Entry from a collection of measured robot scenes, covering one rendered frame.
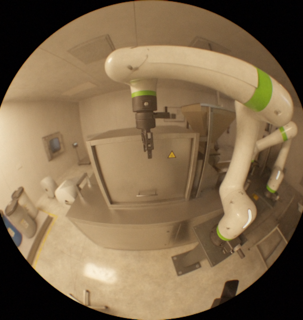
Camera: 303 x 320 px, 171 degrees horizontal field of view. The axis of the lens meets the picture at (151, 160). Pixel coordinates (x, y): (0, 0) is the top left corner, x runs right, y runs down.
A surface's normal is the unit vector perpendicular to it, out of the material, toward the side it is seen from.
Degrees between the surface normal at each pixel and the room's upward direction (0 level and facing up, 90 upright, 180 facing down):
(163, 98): 90
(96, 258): 0
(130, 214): 0
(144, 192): 90
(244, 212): 20
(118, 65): 118
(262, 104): 138
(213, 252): 0
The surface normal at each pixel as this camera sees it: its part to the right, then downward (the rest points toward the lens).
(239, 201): -0.29, -0.92
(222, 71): -0.41, 0.72
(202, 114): 0.08, 0.74
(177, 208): -0.05, -0.91
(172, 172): 0.07, 0.41
